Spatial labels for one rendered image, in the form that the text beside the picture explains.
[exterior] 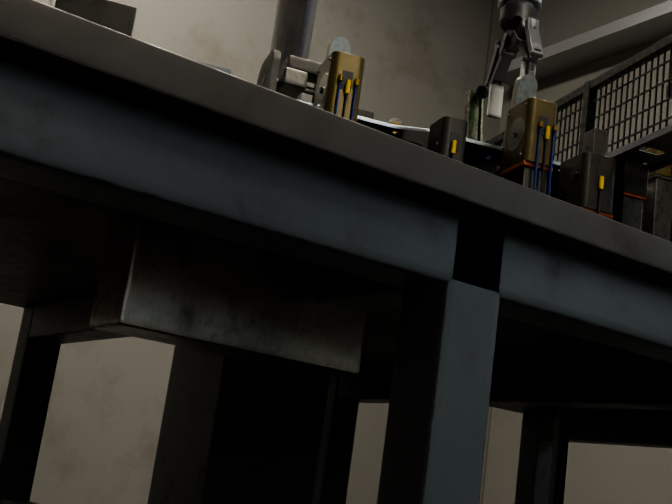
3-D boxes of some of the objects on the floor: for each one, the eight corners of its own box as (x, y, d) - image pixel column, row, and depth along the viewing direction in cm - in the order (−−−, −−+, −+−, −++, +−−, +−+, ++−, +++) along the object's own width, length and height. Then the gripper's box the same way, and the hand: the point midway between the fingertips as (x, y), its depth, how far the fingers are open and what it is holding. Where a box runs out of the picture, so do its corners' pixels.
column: (126, 604, 245) (172, 340, 260) (235, 610, 261) (273, 361, 276) (180, 629, 220) (228, 335, 234) (297, 634, 236) (335, 358, 251)
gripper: (475, 26, 214) (464, 121, 209) (533, -23, 191) (523, 82, 186) (506, 35, 216) (496, 129, 211) (567, -12, 193) (558, 92, 188)
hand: (509, 101), depth 199 cm, fingers open, 12 cm apart
